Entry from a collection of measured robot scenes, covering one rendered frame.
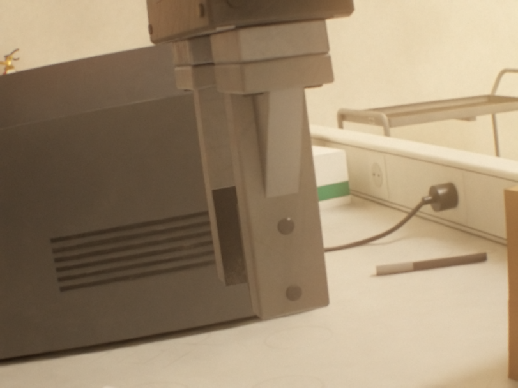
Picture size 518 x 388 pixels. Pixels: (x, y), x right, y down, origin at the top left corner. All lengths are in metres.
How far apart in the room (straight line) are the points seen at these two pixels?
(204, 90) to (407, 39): 3.97
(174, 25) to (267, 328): 0.63
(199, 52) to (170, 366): 0.53
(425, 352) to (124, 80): 0.40
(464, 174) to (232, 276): 0.86
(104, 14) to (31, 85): 3.00
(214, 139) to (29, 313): 0.57
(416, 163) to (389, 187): 0.12
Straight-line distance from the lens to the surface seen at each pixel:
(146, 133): 0.89
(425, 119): 3.54
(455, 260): 1.07
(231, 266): 0.37
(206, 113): 0.36
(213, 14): 0.27
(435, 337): 0.84
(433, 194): 1.23
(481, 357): 0.78
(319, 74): 0.29
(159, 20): 0.37
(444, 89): 4.41
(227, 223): 0.37
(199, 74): 0.36
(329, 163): 1.50
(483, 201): 1.17
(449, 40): 4.44
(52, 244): 0.89
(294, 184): 0.31
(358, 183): 1.56
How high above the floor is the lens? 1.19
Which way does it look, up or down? 10 degrees down
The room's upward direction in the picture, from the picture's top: 7 degrees counter-clockwise
